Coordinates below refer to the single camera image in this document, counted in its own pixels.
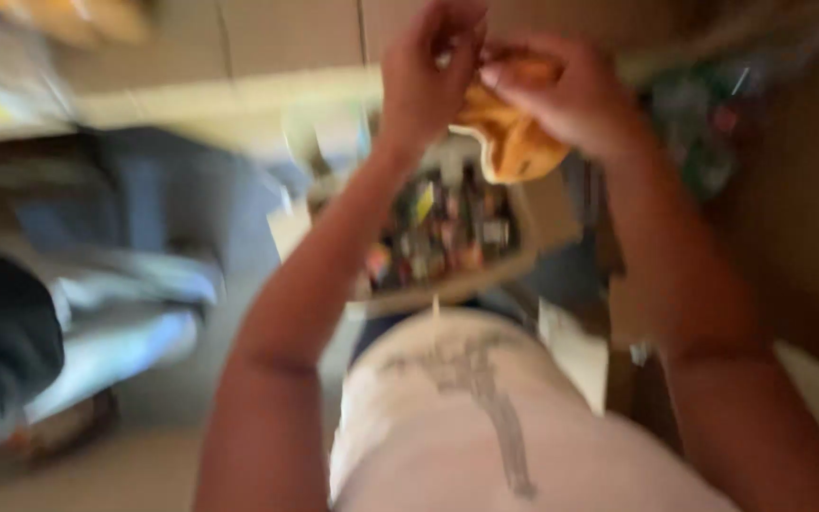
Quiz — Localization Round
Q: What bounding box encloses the person's right hand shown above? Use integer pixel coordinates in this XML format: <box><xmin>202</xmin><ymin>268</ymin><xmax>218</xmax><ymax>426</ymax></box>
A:
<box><xmin>479</xmin><ymin>34</ymin><xmax>644</xmax><ymax>166</ymax></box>

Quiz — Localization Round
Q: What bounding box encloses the person's left hand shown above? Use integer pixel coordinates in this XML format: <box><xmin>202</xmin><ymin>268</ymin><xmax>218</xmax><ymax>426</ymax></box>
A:
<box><xmin>379</xmin><ymin>0</ymin><xmax>489</xmax><ymax>150</ymax></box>

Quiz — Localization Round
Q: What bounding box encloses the orange cloth pouch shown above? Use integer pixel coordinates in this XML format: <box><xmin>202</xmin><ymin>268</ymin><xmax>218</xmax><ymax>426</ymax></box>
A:
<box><xmin>450</xmin><ymin>48</ymin><xmax>573</xmax><ymax>186</ymax></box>

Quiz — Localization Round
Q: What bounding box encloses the tray of small bottles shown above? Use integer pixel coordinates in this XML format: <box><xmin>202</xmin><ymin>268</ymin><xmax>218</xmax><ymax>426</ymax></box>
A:
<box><xmin>306</xmin><ymin>135</ymin><xmax>546</xmax><ymax>317</ymax></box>

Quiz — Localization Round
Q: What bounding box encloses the heap of green packets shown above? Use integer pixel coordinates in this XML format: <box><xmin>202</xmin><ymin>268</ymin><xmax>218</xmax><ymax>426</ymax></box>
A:
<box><xmin>647</xmin><ymin>60</ymin><xmax>773</xmax><ymax>200</ymax></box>

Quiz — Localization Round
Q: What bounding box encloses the person's white printed shirt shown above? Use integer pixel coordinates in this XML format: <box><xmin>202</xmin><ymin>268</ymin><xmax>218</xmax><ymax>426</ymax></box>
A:
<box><xmin>328</xmin><ymin>307</ymin><xmax>741</xmax><ymax>512</ymax></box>

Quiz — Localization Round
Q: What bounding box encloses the blue grey fabric heap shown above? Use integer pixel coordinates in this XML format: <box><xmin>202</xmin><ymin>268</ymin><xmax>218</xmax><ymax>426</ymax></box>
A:
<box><xmin>11</xmin><ymin>128</ymin><xmax>290</xmax><ymax>428</ymax></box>

